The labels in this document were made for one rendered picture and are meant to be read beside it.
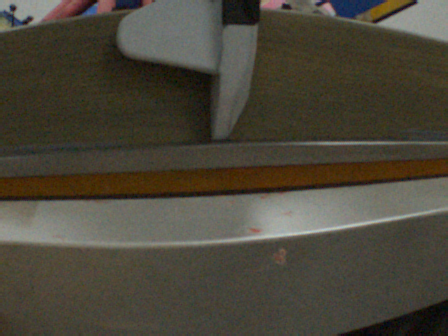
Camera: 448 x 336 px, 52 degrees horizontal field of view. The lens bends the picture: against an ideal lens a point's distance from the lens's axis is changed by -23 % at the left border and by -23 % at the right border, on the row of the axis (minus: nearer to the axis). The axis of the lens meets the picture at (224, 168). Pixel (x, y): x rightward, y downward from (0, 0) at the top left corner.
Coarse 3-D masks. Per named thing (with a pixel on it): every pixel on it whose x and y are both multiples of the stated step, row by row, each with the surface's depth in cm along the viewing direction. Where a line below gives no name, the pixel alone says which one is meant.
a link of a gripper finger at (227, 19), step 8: (224, 0) 21; (232, 0) 21; (240, 0) 21; (248, 0) 21; (256, 0) 21; (224, 8) 21; (232, 8) 21; (240, 8) 21; (248, 8) 21; (256, 8) 21; (224, 16) 21; (232, 16) 21; (240, 16) 22; (248, 16) 22; (256, 16) 22; (224, 24) 22; (232, 24) 22; (240, 24) 22; (248, 24) 22
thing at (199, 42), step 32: (160, 0) 22; (192, 0) 22; (128, 32) 22; (160, 32) 22; (192, 32) 22; (224, 32) 22; (256, 32) 22; (192, 64) 22; (224, 64) 22; (224, 96) 23; (224, 128) 24
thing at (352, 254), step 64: (320, 192) 17; (384, 192) 17; (0, 256) 12; (64, 256) 12; (128, 256) 13; (192, 256) 13; (256, 256) 13; (320, 256) 14; (384, 256) 14; (0, 320) 12; (64, 320) 13; (128, 320) 13; (192, 320) 13; (256, 320) 14; (320, 320) 14; (384, 320) 15
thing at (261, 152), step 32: (0, 160) 21; (32, 160) 22; (64, 160) 22; (96, 160) 23; (128, 160) 23; (160, 160) 23; (192, 160) 24; (224, 160) 24; (256, 160) 24; (288, 160) 25; (320, 160) 25; (352, 160) 25; (384, 160) 26
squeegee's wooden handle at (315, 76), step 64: (0, 64) 22; (64, 64) 23; (128, 64) 24; (256, 64) 25; (320, 64) 25; (384, 64) 26; (0, 128) 22; (64, 128) 23; (128, 128) 24; (192, 128) 25; (256, 128) 25; (320, 128) 26; (384, 128) 27
